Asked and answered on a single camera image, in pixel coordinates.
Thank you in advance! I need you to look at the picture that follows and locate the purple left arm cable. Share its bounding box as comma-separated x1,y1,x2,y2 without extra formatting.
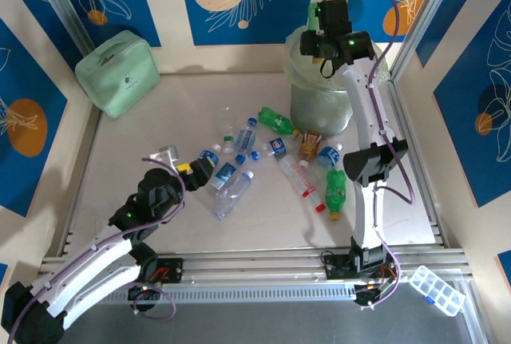
7,156,188,344

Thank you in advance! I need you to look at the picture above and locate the blue label bottle white cap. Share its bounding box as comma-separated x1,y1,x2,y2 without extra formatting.
316,143,344,170
198,143,222,170

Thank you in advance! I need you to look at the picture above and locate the mint green zip pouch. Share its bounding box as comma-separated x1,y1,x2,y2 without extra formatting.
74,30,161,119

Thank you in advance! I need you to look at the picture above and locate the translucent plastic bin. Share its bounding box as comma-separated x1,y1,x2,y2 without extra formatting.
285,26,390,140

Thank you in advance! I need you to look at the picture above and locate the clear compartment organiser box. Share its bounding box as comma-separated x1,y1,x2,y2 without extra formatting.
406,265,467,318

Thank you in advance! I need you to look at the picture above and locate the aluminium rail frame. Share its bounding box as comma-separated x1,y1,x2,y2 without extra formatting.
34,246,468,286

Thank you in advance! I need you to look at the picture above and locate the orange tea bottle white cap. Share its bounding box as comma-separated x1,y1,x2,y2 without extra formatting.
298,129,323,161

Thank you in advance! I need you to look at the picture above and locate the clear bottle blue cap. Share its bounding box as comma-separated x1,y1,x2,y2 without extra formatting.
210,170,256,220

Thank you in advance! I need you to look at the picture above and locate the crushed green plastic bottle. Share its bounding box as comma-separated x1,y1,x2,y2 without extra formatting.
306,2,321,30

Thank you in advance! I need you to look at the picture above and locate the clear bottle white cap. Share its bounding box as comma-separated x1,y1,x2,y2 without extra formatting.
299,159,328,181

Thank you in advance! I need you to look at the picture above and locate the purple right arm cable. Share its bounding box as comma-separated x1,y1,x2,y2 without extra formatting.
323,0,416,311

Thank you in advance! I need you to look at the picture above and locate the aluminium corner post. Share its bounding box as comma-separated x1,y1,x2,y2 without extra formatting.
389,0,464,81
30,0,95,56

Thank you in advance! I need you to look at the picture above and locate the clear bottle red label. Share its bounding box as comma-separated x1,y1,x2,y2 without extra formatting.
278,155,327,214

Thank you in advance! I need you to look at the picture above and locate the aluminium side rail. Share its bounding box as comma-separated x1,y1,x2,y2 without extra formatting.
55,104,103,259
385,78,450,247

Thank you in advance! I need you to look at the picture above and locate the green translucent bin liner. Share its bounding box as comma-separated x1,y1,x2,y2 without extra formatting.
283,26,391,92

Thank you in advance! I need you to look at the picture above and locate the blue floral wall poster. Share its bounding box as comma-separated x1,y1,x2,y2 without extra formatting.
433,0,511,208
343,0,440,44
51,0,163,49
176,0,319,46
414,0,494,69
0,0,79,72
0,16,69,218

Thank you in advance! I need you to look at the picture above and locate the soda water bottle blue cap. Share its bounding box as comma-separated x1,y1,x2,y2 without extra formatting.
234,117,259,154

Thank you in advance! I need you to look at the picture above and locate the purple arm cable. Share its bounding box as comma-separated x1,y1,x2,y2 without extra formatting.
323,0,416,311
7,156,188,344

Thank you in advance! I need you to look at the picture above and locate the grey slotted cable tray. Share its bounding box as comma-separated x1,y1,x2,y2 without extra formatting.
85,282,358,305

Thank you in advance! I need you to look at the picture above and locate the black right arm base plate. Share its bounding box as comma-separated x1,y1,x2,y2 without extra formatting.
321,250,400,281

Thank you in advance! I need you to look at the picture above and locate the green soda bottle yellow cap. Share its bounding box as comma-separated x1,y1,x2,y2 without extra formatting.
325,168,348,222
257,106,301,138

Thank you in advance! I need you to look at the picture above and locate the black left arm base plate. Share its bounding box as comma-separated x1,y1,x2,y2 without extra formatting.
153,256,184,284

